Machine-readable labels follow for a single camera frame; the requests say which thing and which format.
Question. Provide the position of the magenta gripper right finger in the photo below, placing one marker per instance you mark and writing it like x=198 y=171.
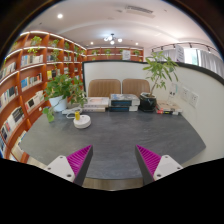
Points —
x=153 y=166

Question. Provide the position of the yellow charger plug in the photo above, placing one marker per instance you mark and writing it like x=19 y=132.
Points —
x=77 y=115

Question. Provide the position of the tan chair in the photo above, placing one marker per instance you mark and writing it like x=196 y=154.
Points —
x=135 y=86
x=104 y=87

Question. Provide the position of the white wall switch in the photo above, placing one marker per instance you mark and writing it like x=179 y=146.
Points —
x=185 y=94

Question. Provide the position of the left tan chair back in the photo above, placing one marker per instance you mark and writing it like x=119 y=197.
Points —
x=104 y=87

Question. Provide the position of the green plant in white pot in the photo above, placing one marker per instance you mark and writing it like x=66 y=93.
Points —
x=63 y=87

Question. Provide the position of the orange wooden bookshelf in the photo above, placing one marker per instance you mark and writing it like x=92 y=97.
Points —
x=34 y=58

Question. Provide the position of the white round charging base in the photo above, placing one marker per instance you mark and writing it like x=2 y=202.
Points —
x=83 y=122

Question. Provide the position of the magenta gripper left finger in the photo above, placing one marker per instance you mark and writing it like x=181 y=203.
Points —
x=73 y=167

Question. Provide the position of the right tan chair back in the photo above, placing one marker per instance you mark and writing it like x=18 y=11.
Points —
x=135 y=86

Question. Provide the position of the tall plant in black pot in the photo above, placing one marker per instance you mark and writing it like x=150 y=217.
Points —
x=160 y=68

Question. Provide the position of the white power strip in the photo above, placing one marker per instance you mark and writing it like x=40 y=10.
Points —
x=72 y=110

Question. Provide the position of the dark book stack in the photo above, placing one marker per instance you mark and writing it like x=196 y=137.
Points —
x=124 y=103

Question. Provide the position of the white book stack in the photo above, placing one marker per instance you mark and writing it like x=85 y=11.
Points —
x=96 y=104

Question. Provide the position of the books beside wall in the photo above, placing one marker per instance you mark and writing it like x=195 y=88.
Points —
x=163 y=107

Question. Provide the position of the ceiling chandelier lamp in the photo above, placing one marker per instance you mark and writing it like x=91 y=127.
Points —
x=112 y=39

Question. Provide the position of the white wall socket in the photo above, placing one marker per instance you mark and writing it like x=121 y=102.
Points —
x=193 y=99

